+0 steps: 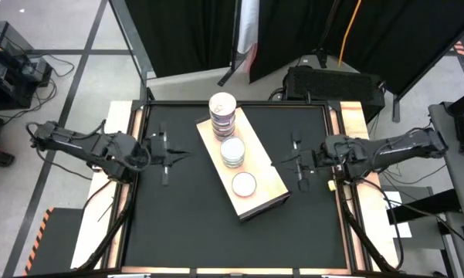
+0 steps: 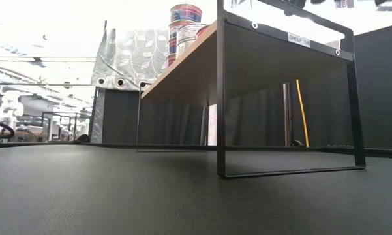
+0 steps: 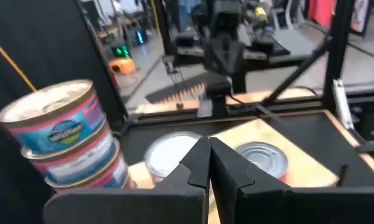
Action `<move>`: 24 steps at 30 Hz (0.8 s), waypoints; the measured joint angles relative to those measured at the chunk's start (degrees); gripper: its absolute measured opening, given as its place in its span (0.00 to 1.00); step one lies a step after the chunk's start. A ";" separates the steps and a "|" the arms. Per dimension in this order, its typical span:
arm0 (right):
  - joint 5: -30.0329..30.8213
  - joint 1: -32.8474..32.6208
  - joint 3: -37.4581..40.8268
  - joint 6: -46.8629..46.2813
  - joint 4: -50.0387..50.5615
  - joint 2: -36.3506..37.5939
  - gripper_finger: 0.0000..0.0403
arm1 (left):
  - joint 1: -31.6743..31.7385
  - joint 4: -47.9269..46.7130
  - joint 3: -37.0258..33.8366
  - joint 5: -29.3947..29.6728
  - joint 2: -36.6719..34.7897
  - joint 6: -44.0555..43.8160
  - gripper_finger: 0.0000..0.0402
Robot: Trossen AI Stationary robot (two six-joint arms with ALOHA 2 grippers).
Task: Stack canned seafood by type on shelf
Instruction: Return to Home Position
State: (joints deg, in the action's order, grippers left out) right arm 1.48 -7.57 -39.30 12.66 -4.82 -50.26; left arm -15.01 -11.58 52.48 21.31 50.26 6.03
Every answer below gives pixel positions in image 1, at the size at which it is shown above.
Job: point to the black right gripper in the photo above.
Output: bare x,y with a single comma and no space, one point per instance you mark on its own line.
310,160

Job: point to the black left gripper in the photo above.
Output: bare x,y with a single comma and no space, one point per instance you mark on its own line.
156,150

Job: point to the red label plain-lid can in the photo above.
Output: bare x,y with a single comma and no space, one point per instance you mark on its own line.
244,184

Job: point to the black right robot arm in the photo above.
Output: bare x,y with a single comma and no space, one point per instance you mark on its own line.
390,152

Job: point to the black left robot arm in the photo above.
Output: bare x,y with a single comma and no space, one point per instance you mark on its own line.
92,148

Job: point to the light wooden board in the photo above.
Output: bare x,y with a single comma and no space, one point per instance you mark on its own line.
264,170

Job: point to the pale yellow tape tag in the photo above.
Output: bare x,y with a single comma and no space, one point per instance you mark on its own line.
332,185

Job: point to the black mesh equipment box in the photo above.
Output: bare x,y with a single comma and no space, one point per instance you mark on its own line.
332,87

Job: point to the black table mat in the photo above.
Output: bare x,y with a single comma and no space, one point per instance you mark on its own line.
255,239

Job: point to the black curtain stand foot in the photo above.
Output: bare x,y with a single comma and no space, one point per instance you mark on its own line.
227,75

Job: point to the black diagonal support strut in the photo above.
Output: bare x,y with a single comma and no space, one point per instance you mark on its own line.
106,234
371,249

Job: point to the black tripod stand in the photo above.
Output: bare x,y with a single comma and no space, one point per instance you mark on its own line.
322,58

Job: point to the grey metal beam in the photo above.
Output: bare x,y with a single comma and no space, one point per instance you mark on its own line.
130,34

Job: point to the white paper sheet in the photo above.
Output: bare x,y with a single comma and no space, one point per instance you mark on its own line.
404,231

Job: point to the white pink cloth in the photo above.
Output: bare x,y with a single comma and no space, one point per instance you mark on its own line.
249,27

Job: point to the black flat bar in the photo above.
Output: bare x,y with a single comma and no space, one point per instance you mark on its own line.
428,206

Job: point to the black mat hazard stripe edge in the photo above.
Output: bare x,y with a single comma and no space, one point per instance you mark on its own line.
58,243

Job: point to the wide black curtain panel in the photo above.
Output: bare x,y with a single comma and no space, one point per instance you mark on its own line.
401,38

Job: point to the grey side table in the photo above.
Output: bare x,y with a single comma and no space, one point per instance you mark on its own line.
459,181

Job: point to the black equipment cart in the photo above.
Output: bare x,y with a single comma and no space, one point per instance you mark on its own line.
7,73

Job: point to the orange black hazard tape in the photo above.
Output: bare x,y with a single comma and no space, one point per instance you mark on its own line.
459,47

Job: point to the black curtain frame bar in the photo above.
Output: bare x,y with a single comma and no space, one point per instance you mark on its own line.
396,102

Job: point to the black table frame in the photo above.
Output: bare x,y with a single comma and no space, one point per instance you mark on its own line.
216,273

